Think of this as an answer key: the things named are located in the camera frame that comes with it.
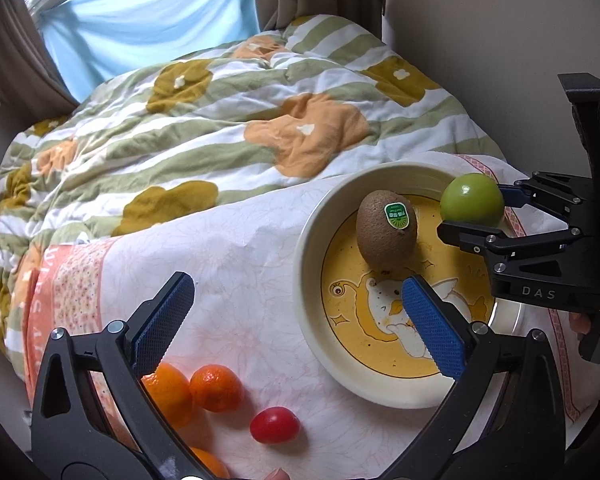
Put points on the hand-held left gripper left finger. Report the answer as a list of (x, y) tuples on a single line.
[(162, 320)]

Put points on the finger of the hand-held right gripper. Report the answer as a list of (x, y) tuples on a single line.
[(512, 195), (480, 240)]

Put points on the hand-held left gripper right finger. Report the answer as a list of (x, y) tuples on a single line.
[(432, 325)]

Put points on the green apple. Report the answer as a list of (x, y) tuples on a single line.
[(467, 200)]

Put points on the cream bowl with duck print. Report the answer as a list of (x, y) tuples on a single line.
[(370, 357)]

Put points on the large orange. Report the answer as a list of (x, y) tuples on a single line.
[(172, 400), (210, 465)]

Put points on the small mandarin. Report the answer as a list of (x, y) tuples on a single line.
[(215, 387)]

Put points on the brown kiwi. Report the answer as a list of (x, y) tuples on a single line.
[(380, 240)]

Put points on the red tomato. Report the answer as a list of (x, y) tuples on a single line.
[(275, 425)]

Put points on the person's right hand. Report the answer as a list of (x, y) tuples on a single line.
[(578, 322)]

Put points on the person's left hand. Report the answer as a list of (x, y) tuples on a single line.
[(277, 475)]

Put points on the white tablecloth with pink border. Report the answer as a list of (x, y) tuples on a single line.
[(230, 260)]

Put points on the floral striped quilt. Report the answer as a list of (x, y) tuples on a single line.
[(180, 110)]

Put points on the light blue cloth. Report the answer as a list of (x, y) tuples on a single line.
[(155, 25)]

